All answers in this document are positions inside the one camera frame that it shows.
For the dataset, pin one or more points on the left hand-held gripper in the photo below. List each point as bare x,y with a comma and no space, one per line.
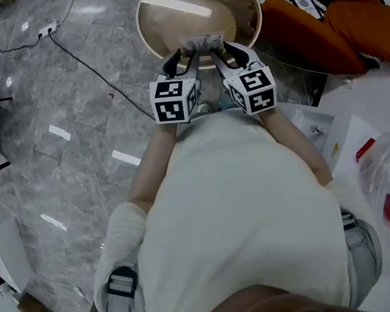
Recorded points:
170,103

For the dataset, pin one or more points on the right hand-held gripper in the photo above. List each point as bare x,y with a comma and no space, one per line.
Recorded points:
256,90

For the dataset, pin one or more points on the person's right forearm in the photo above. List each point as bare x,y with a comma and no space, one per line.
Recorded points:
295,145

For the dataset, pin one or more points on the person's left forearm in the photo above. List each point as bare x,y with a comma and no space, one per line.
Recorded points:
155,166

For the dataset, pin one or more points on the person's blue jeans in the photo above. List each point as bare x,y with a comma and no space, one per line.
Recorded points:
226,100

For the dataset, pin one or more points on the person's shoe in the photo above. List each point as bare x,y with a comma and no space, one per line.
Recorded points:
205,107

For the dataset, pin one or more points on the orange sofa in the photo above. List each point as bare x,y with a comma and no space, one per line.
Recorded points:
309,41

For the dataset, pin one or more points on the black framed white card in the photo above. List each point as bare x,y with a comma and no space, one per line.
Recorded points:
307,5

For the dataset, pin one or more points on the clear plastic bag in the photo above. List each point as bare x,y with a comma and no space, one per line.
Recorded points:
315,126

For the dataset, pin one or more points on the white power strip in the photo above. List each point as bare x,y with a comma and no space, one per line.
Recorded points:
47,29

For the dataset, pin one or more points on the person's white shirt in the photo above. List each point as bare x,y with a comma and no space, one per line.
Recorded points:
233,201

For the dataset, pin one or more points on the white paper sheet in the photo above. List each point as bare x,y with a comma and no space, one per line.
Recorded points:
352,138

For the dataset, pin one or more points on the white box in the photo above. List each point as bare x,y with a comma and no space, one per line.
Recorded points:
1,241

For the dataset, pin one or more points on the small cardboard box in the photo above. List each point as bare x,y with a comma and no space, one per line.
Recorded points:
33,310

